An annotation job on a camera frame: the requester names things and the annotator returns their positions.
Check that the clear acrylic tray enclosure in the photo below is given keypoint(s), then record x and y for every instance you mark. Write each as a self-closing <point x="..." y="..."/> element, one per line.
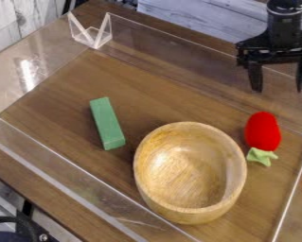
<point x="137" y="141"/>

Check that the wooden bowl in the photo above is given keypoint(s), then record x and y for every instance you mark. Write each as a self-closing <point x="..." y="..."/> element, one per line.
<point x="188" y="171"/>

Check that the green rectangular block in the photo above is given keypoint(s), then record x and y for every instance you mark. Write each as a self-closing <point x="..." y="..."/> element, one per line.
<point x="107" y="124"/>

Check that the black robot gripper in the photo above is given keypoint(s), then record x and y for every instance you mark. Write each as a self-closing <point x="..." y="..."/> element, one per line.
<point x="277" y="45"/>

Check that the black table clamp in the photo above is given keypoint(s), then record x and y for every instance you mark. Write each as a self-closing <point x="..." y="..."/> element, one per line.
<point x="26" y="227"/>

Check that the red plush strawberry toy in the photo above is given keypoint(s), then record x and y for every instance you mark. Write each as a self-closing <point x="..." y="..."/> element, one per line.
<point x="262" y="137"/>

